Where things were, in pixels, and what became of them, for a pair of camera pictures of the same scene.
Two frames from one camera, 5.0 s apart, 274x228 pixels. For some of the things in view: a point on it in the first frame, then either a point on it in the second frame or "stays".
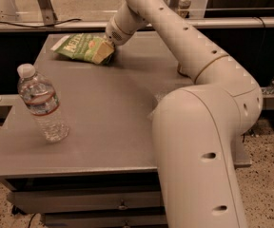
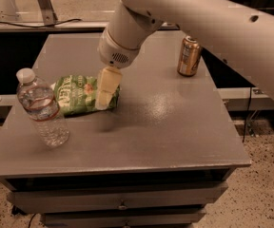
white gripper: [112, 32] to [114, 51]
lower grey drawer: [135, 219] stays
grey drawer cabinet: [104, 174] stays
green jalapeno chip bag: [82, 47] to [77, 93]
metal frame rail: [105, 24] stays
